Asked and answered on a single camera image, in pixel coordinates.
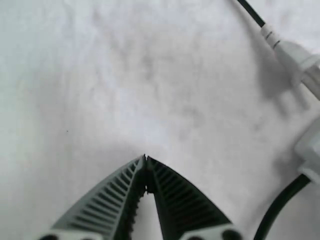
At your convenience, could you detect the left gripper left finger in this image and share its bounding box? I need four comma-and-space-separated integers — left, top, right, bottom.
36, 154, 147, 240

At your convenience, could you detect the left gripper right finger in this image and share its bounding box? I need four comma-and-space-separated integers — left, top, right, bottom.
146, 156, 244, 240

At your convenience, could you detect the black cable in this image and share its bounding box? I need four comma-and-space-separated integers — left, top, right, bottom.
236, 0, 266, 28
252, 172, 312, 240

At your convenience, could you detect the white two-prong plug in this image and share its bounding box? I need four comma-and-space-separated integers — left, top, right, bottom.
294, 117, 320, 184
260, 23, 320, 100

